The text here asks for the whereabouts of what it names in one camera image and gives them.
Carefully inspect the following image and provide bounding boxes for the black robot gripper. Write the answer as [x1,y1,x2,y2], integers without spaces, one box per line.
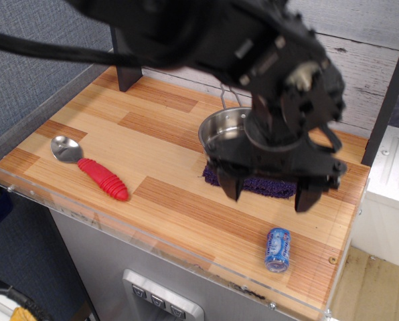
[204,49,349,213]

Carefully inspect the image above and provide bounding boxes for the blue plastic gum container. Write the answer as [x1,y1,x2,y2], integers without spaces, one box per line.
[264,227,291,273]

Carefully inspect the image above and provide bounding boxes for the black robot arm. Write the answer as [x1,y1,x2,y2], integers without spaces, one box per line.
[72,1,347,212]

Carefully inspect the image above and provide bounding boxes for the dark purple folded cloth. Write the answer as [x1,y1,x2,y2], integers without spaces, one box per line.
[202,165,297,199]

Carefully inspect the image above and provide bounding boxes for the stainless steel saucepan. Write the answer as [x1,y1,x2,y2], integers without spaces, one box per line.
[198,83,252,161]

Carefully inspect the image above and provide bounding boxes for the white metal side unit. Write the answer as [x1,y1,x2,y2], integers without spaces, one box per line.
[351,126,399,265]

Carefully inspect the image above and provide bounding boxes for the silver dispenser button panel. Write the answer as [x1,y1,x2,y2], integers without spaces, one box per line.
[123,269,205,320]

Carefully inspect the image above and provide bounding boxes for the silver toy fridge cabinet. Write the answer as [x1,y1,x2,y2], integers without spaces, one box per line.
[52,211,327,320]

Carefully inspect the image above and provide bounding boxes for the dark right frame post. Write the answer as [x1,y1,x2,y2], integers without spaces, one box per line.
[362,58,399,167]

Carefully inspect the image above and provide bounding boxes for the red handled metal spoon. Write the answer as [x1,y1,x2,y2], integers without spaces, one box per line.
[50,136,129,201]

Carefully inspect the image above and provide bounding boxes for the dark grey vertical post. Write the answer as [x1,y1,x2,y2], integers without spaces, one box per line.
[110,27,143,92]

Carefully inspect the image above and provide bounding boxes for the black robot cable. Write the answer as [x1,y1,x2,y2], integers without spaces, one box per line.
[0,28,143,68]

